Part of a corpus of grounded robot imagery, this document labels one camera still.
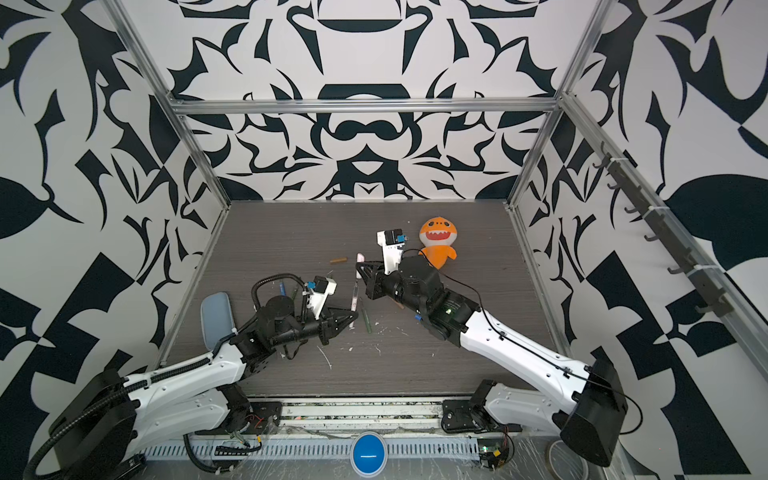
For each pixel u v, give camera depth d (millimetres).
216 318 895
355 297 728
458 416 741
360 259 691
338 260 1014
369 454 684
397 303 605
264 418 724
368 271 696
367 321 892
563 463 688
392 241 604
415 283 518
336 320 691
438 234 991
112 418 406
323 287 675
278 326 605
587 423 375
